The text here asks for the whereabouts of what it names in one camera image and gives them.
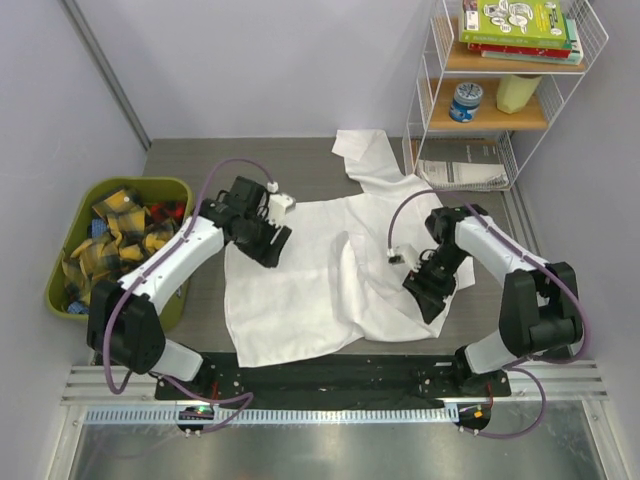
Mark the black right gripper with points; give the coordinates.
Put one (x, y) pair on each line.
(418, 282)

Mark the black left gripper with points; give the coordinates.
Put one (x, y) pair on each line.
(270, 257)

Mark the white long sleeve shirt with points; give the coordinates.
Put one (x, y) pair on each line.
(333, 284)

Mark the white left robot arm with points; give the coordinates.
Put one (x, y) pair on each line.
(124, 315)

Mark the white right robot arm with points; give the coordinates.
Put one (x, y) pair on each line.
(538, 317)

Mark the red black plaid shirt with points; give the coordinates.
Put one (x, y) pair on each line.
(167, 210)

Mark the yellow plaid flannel shirt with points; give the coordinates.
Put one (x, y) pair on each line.
(134, 238)

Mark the grey setup guide booklet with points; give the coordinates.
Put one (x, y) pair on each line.
(458, 165)

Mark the olive green plastic bin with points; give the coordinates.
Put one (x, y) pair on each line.
(152, 190)

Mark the blue white round tin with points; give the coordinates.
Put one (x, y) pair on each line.
(466, 100)

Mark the pale yellow faceted cup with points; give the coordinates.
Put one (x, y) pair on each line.
(515, 91)

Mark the red middle book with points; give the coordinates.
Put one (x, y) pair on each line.
(521, 50)

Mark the green top book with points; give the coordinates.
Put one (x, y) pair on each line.
(537, 24)

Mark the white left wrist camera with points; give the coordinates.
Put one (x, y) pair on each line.
(279, 204)

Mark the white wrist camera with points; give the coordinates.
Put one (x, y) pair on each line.
(279, 204)
(404, 254)

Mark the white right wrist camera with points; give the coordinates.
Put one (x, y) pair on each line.
(404, 254)

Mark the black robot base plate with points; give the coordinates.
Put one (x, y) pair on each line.
(339, 382)

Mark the aluminium rail frame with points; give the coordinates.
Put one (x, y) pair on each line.
(577, 381)

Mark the white slotted cable duct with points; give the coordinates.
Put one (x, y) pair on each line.
(193, 415)

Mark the white wire shelf rack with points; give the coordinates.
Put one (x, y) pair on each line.
(446, 63)

